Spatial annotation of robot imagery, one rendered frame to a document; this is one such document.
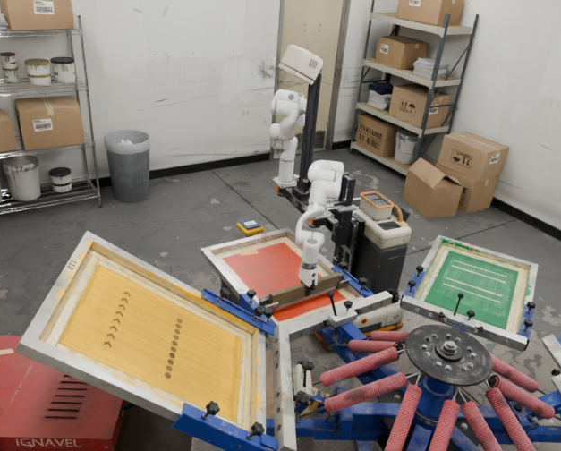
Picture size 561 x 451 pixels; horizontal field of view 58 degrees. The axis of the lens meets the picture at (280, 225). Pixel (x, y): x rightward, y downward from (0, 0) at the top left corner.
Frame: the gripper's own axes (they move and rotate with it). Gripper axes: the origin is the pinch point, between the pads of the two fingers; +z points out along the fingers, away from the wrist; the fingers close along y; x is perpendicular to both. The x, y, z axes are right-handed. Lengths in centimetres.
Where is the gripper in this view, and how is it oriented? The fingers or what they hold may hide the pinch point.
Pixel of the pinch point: (305, 290)
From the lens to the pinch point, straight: 254.3
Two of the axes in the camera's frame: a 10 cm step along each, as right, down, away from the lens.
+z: -0.7, 8.7, 4.8
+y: -5.2, -4.5, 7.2
